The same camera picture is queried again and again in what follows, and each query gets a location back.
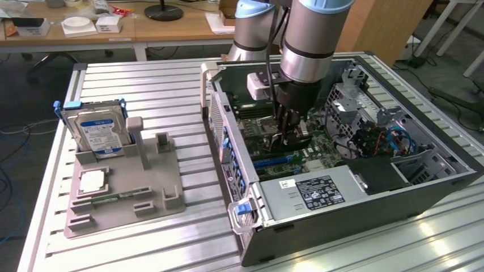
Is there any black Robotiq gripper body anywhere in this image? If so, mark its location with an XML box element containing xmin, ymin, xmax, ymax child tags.
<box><xmin>274</xmin><ymin>79</ymin><xmax>324</xmax><ymax>114</ymax></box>

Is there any blue expansion slot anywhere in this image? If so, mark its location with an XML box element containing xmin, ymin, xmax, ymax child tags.
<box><xmin>252</xmin><ymin>155</ymin><xmax>296</xmax><ymax>168</ymax></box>

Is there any CPU socket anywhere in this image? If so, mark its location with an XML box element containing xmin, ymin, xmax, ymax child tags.
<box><xmin>256</xmin><ymin>116</ymin><xmax>278</xmax><ymax>136</ymax></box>

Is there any metal disk bay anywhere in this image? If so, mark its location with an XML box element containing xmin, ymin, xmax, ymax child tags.
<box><xmin>325</xmin><ymin>67</ymin><xmax>381</xmax><ymax>127</ymax></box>

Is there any green motherboard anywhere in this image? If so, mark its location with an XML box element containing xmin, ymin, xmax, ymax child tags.
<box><xmin>229</xmin><ymin>99</ymin><xmax>341</xmax><ymax>181</ymax></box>

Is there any grey power supply unit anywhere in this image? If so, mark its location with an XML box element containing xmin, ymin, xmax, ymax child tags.
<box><xmin>258</xmin><ymin>165</ymin><xmax>369</xmax><ymax>222</ymax></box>

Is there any white flat paper box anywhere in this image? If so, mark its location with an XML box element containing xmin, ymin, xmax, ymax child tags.
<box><xmin>205</xmin><ymin>11</ymin><xmax>237</xmax><ymax>35</ymax></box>

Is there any wooden cabinet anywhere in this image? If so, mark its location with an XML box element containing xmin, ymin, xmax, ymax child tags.
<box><xmin>332</xmin><ymin>0</ymin><xmax>434</xmax><ymax>66</ymax></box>

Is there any black power brick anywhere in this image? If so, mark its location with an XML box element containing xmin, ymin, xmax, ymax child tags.
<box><xmin>406</xmin><ymin>55</ymin><xmax>429</xmax><ymax>69</ymax></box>

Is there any brown cardboard box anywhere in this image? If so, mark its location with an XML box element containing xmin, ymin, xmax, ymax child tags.
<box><xmin>218</xmin><ymin>0</ymin><xmax>238</xmax><ymax>19</ymax></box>

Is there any metal drive cage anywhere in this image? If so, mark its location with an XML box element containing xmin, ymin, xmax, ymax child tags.
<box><xmin>390</xmin><ymin>147</ymin><xmax>460</xmax><ymax>185</ymax></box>

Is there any open dark grey PC case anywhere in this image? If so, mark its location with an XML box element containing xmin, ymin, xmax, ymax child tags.
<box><xmin>198</xmin><ymin>55</ymin><xmax>477</xmax><ymax>267</ymax></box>

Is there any black round lamp base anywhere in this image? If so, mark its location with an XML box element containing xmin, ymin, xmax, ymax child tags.
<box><xmin>144</xmin><ymin>0</ymin><xmax>185</xmax><ymax>22</ymax></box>

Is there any wooden desk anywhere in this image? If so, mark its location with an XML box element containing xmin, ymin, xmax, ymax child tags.
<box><xmin>0</xmin><ymin>0</ymin><xmax>341</xmax><ymax>62</ymax></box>

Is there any hard disk in blue caddy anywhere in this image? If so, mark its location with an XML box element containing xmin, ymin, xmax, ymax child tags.
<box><xmin>52</xmin><ymin>97</ymin><xmax>133</xmax><ymax>159</ymax></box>

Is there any grey printed parts rack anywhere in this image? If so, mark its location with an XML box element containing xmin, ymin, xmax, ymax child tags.
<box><xmin>62</xmin><ymin>116</ymin><xmax>186</xmax><ymax>240</ymax></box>

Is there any small white cardboard box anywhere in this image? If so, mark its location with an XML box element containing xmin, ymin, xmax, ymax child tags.
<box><xmin>94</xmin><ymin>15</ymin><xmax>124</xmax><ymax>33</ymax></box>

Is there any silver CPU chip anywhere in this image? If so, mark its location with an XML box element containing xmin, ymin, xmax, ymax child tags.
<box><xmin>77</xmin><ymin>171</ymin><xmax>106</xmax><ymax>195</ymax></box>

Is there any white round holder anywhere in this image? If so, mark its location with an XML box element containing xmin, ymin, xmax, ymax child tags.
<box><xmin>60</xmin><ymin>16</ymin><xmax>98</xmax><ymax>38</ymax></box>

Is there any black and white box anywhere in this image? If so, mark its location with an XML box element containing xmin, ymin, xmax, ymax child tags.
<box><xmin>10</xmin><ymin>17</ymin><xmax>52</xmax><ymax>36</ymax></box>

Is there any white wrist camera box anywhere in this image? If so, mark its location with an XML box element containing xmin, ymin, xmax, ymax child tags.
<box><xmin>245</xmin><ymin>72</ymin><xmax>282</xmax><ymax>101</ymax></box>

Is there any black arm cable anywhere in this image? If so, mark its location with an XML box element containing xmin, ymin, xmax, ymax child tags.
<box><xmin>262</xmin><ymin>0</ymin><xmax>293</xmax><ymax>121</ymax></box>

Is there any red wire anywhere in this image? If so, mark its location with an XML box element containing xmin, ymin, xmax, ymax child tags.
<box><xmin>372</xmin><ymin>129</ymin><xmax>389</xmax><ymax>156</ymax></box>

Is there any blue wire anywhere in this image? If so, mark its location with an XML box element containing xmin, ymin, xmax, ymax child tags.
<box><xmin>386</xmin><ymin>124</ymin><xmax>417</xmax><ymax>156</ymax></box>

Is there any white table frame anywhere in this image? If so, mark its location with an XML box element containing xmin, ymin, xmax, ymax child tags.
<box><xmin>413</xmin><ymin>0</ymin><xmax>484</xmax><ymax>78</ymax></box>

